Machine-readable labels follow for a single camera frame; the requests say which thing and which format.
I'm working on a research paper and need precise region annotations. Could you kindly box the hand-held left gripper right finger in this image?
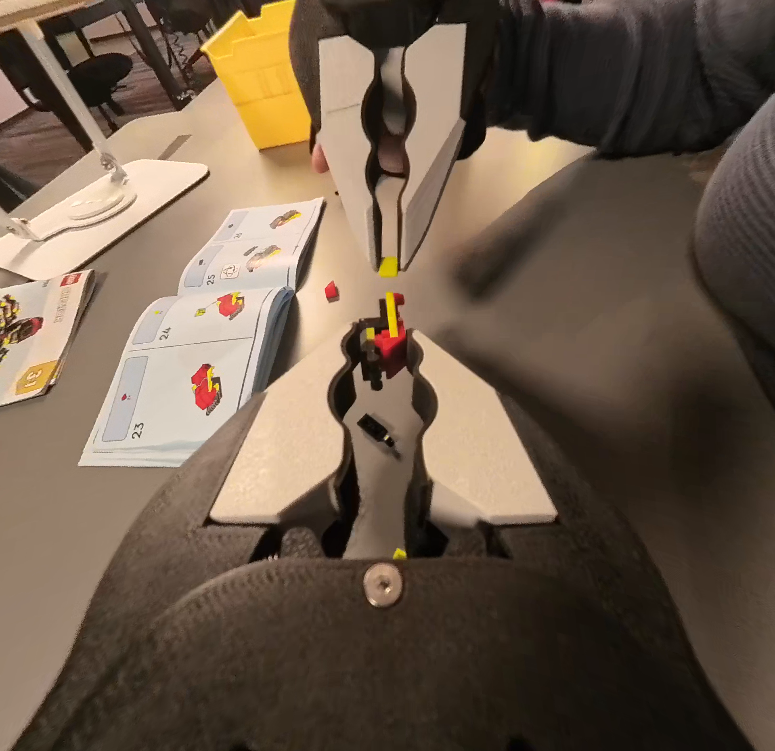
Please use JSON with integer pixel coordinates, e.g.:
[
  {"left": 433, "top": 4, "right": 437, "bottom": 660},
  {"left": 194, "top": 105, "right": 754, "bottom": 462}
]
[{"left": 404, "top": 327, "right": 558, "bottom": 543}]

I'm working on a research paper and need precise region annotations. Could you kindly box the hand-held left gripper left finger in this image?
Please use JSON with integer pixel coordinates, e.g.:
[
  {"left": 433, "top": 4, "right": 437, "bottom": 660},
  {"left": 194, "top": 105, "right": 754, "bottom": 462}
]
[{"left": 209, "top": 324, "right": 364, "bottom": 543}]

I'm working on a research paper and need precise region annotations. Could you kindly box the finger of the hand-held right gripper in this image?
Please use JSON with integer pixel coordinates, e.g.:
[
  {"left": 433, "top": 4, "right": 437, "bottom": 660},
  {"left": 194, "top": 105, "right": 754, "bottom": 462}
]
[
  {"left": 396, "top": 23, "right": 468, "bottom": 271},
  {"left": 318, "top": 35, "right": 388, "bottom": 273}
]

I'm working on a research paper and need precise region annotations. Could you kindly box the lego instruction booklet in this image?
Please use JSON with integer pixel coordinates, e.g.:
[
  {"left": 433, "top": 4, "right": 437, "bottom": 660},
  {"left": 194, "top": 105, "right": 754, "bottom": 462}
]
[
  {"left": 0, "top": 269, "right": 96, "bottom": 408},
  {"left": 79, "top": 197, "right": 326, "bottom": 468}
]

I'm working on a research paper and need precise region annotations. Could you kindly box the red yellow lego body assembly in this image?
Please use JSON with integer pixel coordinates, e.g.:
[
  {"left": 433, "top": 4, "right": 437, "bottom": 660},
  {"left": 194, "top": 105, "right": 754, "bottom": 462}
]
[{"left": 357, "top": 291, "right": 408, "bottom": 391}]

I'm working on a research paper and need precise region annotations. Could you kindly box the black clip lego piece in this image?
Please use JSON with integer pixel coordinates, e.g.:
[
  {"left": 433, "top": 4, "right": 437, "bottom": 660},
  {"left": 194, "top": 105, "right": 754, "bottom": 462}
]
[{"left": 357, "top": 413, "right": 402, "bottom": 460}]

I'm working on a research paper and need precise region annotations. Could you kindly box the closed lego instruction booklet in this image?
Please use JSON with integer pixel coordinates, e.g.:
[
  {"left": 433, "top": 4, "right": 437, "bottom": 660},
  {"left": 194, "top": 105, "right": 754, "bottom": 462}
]
[{"left": 0, "top": 269, "right": 96, "bottom": 408}]

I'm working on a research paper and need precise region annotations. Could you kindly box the person's right hand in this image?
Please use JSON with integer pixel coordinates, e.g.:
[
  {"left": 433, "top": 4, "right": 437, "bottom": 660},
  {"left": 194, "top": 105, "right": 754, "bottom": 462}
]
[{"left": 377, "top": 130, "right": 409, "bottom": 176}]

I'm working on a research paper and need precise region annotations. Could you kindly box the yellow plastic bin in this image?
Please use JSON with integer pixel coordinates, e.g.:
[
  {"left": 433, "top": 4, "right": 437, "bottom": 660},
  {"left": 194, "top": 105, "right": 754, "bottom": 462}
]
[{"left": 200, "top": 0, "right": 312, "bottom": 151}]

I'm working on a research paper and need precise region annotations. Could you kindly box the black office chair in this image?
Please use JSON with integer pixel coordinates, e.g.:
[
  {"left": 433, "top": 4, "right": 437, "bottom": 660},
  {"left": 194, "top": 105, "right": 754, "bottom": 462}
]
[{"left": 67, "top": 51, "right": 134, "bottom": 131}]

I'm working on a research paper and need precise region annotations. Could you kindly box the person's torso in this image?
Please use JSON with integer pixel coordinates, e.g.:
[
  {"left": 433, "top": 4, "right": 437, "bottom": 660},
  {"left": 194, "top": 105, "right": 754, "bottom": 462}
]
[{"left": 693, "top": 94, "right": 775, "bottom": 388}]

